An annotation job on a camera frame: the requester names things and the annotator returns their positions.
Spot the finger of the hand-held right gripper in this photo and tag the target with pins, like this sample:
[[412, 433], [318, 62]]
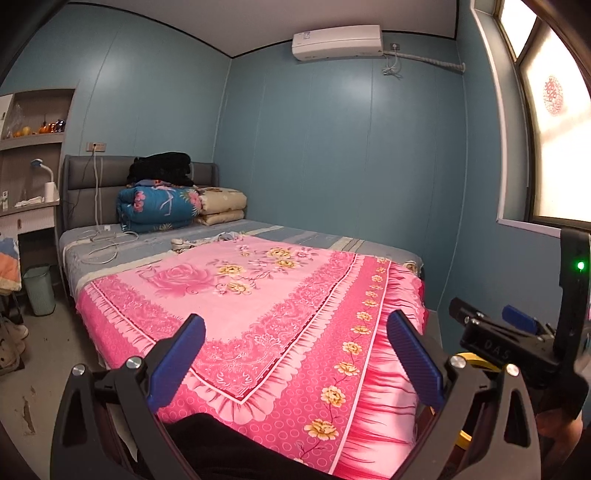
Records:
[[518, 318], [461, 309]]

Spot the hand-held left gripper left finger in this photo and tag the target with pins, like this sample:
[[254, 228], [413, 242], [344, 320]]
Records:
[[178, 364]]

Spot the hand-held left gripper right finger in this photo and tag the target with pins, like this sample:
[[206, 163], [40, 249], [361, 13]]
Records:
[[415, 364]]

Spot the yellow rimmed trash bin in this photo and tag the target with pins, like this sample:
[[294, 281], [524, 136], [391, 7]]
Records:
[[478, 359]]

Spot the person's right hand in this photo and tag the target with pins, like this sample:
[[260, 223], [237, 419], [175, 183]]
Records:
[[561, 434]]

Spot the person's black clothing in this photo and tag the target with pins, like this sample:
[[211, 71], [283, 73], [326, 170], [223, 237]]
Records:
[[231, 447]]

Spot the pink floral blanket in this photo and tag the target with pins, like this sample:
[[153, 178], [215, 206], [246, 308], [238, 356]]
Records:
[[277, 295]]

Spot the light green waste bin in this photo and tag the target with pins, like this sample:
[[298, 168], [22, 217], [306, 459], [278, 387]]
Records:
[[39, 290]]

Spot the blue floral folded quilt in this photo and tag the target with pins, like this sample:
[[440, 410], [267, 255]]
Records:
[[147, 205]]

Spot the white shoes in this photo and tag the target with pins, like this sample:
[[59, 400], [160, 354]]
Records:
[[11, 339]]

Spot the beige folded quilt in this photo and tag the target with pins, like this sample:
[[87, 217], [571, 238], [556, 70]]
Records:
[[221, 201]]

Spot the window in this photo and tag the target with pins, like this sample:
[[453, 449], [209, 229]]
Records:
[[563, 152]]

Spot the grey bed with headboard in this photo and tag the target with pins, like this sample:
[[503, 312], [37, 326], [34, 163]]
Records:
[[300, 235]]

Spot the orange and blue cloth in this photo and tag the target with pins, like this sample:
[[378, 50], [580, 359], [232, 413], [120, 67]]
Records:
[[9, 267]]

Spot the black clothing pile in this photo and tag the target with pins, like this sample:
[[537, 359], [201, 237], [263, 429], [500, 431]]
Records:
[[159, 166]]

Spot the grey bed headboard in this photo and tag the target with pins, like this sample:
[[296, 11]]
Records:
[[83, 180]]

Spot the white desk lamp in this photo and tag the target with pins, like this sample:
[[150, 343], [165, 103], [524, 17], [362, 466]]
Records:
[[50, 190]]

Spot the white cloth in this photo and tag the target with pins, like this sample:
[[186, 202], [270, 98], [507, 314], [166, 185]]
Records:
[[28, 201]]

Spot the red paper window cutting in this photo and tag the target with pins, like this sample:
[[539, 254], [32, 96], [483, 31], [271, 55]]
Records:
[[553, 97]]

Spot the air conditioner pipe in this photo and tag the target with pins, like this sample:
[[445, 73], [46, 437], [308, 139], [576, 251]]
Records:
[[429, 59]]

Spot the small bottles on shelf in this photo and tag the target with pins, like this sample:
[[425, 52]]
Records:
[[51, 127]]

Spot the oranges on shelf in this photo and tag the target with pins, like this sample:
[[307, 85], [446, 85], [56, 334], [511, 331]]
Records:
[[23, 131]]

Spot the white air conditioner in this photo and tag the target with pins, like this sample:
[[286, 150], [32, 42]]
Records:
[[337, 41]]

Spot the wall socket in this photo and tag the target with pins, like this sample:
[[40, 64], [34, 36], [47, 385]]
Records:
[[96, 146]]

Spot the beige wall shelf unit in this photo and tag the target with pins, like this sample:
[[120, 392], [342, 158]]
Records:
[[41, 147]]

